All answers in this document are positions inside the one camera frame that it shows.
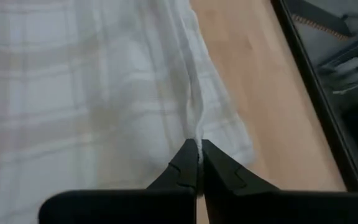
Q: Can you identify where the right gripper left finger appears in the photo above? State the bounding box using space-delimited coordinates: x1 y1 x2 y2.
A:
38 138 199 224

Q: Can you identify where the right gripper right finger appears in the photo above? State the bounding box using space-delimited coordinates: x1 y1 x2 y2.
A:
201 139 358 224

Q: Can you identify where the white plaid towel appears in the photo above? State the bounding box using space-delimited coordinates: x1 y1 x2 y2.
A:
0 0 256 224

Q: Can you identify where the black hazard-striped floor mat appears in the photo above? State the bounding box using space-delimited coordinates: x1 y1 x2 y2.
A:
286 0 356 42

